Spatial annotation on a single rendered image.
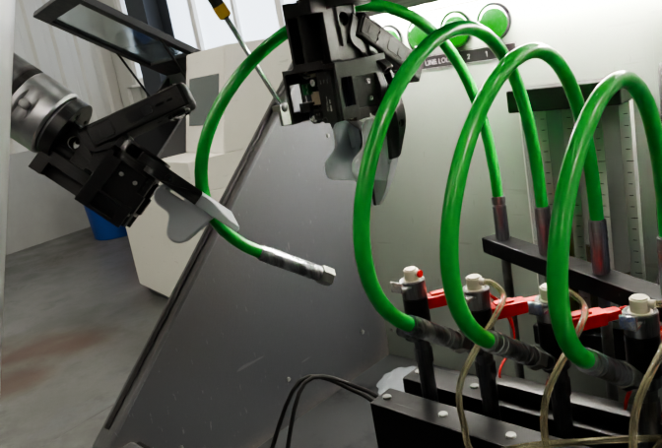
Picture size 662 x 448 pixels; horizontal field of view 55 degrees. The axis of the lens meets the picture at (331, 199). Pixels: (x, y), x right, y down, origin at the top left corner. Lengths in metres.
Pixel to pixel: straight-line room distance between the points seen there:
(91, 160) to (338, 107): 0.27
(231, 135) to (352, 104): 2.99
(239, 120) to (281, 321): 2.66
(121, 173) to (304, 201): 0.41
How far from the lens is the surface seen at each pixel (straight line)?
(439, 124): 0.98
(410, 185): 1.04
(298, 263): 0.73
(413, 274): 0.71
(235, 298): 0.94
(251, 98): 3.64
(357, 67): 0.60
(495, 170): 0.85
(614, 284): 0.71
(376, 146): 0.53
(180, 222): 0.67
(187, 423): 0.94
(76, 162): 0.71
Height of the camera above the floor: 1.37
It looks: 12 degrees down
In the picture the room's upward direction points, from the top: 10 degrees counter-clockwise
